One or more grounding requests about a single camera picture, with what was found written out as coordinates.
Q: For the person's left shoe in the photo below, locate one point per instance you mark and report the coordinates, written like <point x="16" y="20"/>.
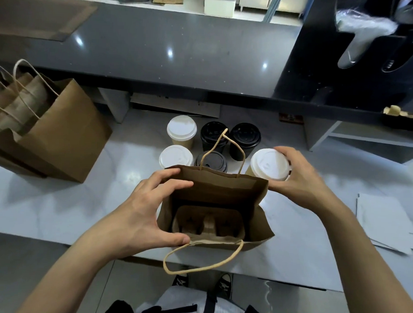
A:
<point x="180" y="281"/>

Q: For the person's right shoe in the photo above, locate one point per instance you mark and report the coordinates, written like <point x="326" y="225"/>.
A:
<point x="223" y="285"/>

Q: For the white support panel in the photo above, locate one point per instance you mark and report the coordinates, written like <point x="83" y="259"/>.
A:
<point x="113" y="104"/>

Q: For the white box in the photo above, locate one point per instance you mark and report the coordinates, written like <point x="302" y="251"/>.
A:
<point x="220" y="5"/>

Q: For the group of lidded coffee cups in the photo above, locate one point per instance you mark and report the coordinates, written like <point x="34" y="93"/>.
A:
<point x="182" y="127"/>

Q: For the row of tan tape strips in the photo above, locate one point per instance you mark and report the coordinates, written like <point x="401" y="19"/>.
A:
<point x="396" y="110"/>

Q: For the person's shoe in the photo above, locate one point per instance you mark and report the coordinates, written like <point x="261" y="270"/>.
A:
<point x="180" y="281"/>
<point x="223" y="285"/>

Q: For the brown table runner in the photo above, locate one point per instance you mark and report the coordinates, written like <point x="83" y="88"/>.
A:
<point x="36" y="13"/>

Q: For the black acrylic organizer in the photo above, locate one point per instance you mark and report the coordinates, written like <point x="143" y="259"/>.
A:
<point x="311" y="70"/>

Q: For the stainless steel refrigerator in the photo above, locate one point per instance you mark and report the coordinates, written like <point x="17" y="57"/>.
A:
<point x="273" y="3"/>

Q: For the black body harness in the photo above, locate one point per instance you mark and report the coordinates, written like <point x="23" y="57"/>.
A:
<point x="117" y="308"/>

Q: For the person's white shirt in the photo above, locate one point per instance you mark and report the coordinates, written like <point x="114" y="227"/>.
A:
<point x="181" y="299"/>

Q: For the person's right forearm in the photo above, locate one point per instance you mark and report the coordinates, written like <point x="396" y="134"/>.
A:
<point x="378" y="269"/>

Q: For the brown cardboard cup holder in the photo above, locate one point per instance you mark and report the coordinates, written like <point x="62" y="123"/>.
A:
<point x="207" y="226"/>

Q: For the tan coffee cup white lid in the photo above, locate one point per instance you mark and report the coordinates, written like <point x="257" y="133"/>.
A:
<point x="268" y="163"/>

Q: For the plastic wrapped white pack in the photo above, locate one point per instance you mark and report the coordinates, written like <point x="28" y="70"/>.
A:
<point x="363" y="28"/>

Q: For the person's left hand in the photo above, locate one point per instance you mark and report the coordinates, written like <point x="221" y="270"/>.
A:
<point x="133" y="223"/>

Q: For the stack of white paper sheets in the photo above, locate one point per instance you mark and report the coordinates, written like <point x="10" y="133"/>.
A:
<point x="387" y="222"/>

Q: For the person's right hand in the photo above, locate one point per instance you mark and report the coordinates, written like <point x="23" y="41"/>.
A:
<point x="307" y="185"/>

